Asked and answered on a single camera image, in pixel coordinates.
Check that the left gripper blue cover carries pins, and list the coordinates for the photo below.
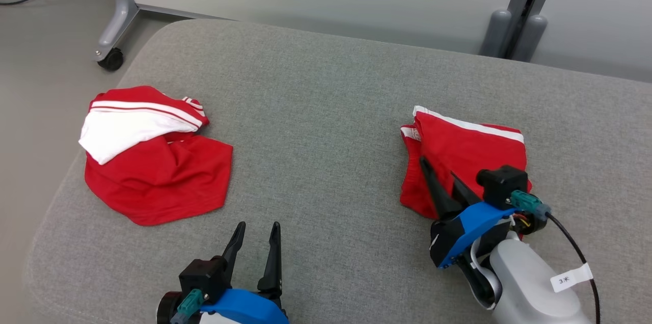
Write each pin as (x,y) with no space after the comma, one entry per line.
(244,308)

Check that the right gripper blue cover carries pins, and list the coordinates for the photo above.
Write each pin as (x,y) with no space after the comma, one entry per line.
(473,227)

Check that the red shorts white stripe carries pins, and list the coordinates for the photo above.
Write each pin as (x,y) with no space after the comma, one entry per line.
(468,151)

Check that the red white sports jersey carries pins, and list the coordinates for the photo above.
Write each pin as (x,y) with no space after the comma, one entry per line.
(163,181)

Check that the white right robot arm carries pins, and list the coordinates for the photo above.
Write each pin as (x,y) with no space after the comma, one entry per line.
(524,288)

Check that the black caster wheel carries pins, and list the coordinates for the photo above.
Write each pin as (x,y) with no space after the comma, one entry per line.
(111,60)

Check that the grey metal stand leg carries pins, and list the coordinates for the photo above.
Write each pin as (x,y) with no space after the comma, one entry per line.
(118,18)

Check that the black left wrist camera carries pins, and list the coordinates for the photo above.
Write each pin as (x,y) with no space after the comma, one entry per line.
(201,278)

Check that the teal right camera connector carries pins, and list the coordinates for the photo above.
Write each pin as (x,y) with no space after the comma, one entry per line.
(530,204)

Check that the teal camera connector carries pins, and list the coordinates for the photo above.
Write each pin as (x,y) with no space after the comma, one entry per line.
(189,303)
(530,204)

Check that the teal left camera connector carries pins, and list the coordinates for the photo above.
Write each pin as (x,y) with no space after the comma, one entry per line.
(189,303)

